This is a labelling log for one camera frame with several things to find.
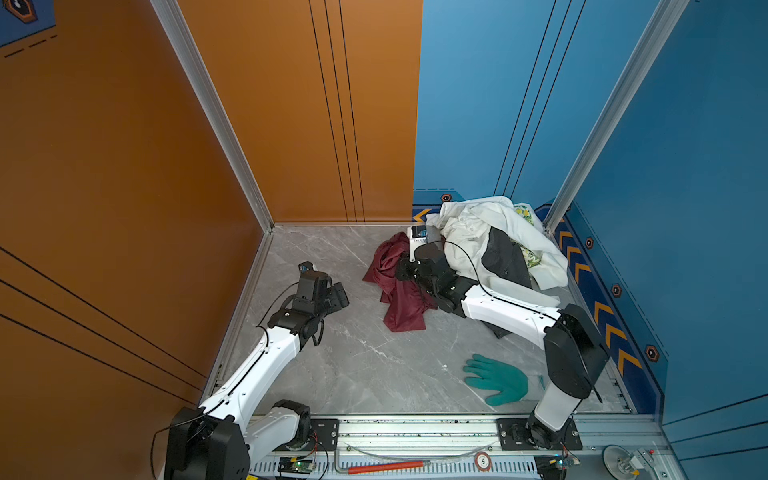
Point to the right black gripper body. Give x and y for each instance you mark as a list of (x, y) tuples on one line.
[(409, 271)]

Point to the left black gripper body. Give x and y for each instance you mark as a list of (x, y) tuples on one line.
[(320, 311)]

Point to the maroon shirt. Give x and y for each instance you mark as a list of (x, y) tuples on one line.
[(407, 301)]

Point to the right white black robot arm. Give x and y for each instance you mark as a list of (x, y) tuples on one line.
[(575, 352)]

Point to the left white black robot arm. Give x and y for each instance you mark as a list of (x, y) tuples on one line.
[(219, 439)]

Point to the white cloth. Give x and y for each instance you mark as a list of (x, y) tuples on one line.
[(466, 225)]

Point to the lemon print cloth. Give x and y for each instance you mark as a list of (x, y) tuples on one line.
[(531, 236)]

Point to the dark grey garment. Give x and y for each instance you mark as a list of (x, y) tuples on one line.
[(504, 261)]

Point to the green rubber glove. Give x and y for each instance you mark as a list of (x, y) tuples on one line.
[(507, 384)]

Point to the green circuit board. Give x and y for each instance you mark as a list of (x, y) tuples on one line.
[(288, 466)]

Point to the round red white sticker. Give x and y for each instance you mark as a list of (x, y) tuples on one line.
[(483, 462)]

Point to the grey round metal part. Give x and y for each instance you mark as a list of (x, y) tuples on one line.
[(622, 464)]

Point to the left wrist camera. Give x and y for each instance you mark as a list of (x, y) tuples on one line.
[(305, 267)]

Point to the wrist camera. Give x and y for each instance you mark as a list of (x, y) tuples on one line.
[(421, 234), (305, 267)]

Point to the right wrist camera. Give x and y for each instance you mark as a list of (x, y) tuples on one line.
[(421, 234)]

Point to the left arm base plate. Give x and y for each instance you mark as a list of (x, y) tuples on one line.
[(323, 430)]

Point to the red handled tool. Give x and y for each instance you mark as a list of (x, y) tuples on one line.
[(389, 465)]

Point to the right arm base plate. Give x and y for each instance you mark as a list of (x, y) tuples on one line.
[(519, 434)]

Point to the aluminium front rail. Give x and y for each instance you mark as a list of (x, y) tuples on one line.
[(451, 441)]

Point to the left aluminium corner post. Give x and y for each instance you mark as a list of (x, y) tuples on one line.
[(176, 29)]

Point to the aluminium corner post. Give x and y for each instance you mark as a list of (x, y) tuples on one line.
[(655, 35), (176, 29)]

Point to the right aluminium corner post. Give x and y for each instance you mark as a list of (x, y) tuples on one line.
[(655, 35)]

